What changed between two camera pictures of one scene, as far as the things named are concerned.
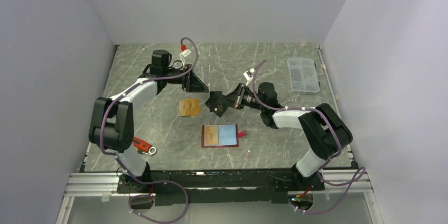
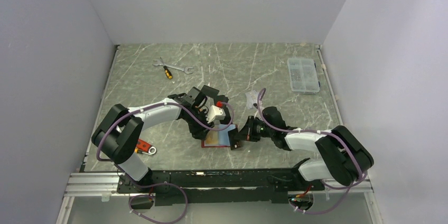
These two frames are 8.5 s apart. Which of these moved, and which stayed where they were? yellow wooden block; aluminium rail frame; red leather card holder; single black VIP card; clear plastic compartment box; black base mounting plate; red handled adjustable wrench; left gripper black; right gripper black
Moved: left gripper black; right gripper black; single black VIP card
Stayed: black base mounting plate; aluminium rail frame; yellow wooden block; red leather card holder; clear plastic compartment box; red handled adjustable wrench
